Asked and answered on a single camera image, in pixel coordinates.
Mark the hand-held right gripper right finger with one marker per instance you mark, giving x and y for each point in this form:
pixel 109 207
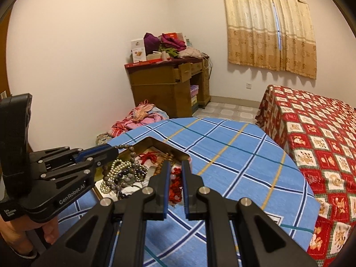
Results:
pixel 185 194

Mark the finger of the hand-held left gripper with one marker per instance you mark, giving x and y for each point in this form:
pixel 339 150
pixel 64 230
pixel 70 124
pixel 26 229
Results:
pixel 94 152
pixel 83 169

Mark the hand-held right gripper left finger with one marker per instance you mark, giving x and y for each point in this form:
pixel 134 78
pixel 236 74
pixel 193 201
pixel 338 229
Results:
pixel 166 194

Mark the gold tin jewelry box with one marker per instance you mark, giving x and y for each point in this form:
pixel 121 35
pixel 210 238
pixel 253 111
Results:
pixel 155 144

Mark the person's left hand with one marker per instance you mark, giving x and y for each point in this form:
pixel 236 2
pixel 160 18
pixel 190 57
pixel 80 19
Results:
pixel 16 233

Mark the red knotted tassel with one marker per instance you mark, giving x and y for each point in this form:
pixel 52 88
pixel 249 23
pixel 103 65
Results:
pixel 148 158

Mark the pink clothes heap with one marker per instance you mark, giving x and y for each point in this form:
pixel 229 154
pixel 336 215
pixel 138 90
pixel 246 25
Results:
pixel 141 118

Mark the blue plaid tablecloth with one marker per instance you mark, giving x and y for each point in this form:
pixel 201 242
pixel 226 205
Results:
pixel 236 167

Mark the brown wooden desk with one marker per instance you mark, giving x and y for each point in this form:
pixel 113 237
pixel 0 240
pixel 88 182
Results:
pixel 158 89

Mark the pastel stacked boxes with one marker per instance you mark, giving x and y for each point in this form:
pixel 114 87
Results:
pixel 194 96

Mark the white cardboard box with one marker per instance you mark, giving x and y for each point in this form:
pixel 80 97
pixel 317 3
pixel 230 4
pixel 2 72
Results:
pixel 138 50

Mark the purple cloth bundle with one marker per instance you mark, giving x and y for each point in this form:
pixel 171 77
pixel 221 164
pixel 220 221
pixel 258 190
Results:
pixel 151 42

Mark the pile of mixed clothes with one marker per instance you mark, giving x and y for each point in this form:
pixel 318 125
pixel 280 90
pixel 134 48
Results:
pixel 178 46

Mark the red patterned bedspread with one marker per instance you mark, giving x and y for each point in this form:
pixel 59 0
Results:
pixel 319 144

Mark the wide beige patterned curtain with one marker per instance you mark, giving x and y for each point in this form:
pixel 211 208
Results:
pixel 267 27

